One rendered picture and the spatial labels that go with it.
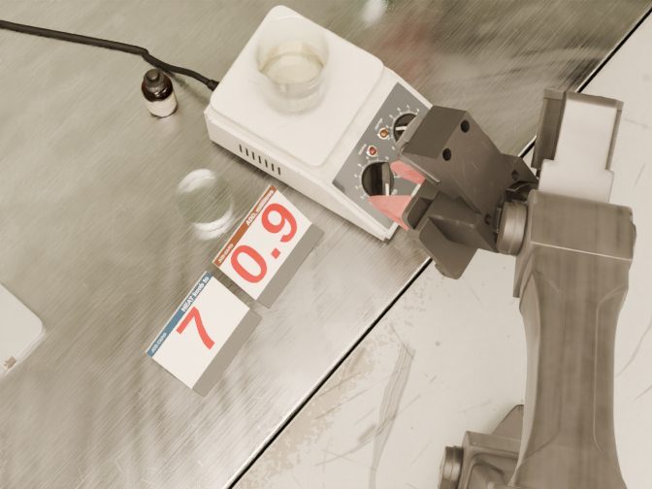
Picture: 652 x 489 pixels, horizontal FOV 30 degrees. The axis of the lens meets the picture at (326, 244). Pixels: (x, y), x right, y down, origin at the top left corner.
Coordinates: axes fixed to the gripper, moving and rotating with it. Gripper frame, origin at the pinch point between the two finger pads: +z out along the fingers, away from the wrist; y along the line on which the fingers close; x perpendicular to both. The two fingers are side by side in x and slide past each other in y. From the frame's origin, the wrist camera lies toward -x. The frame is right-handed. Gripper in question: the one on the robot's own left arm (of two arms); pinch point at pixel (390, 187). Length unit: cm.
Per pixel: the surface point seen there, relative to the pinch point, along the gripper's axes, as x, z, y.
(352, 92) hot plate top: -1.9, 9.0, -7.3
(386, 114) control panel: 2.2, 8.2, -8.1
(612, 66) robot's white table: 16.5, 0.7, -26.6
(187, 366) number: 3.7, 13.8, 20.4
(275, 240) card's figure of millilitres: 3.6, 13.3, 6.3
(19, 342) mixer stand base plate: -5.1, 24.9, 26.6
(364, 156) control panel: 2.6, 8.1, -3.6
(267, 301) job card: 6.2, 12.5, 11.3
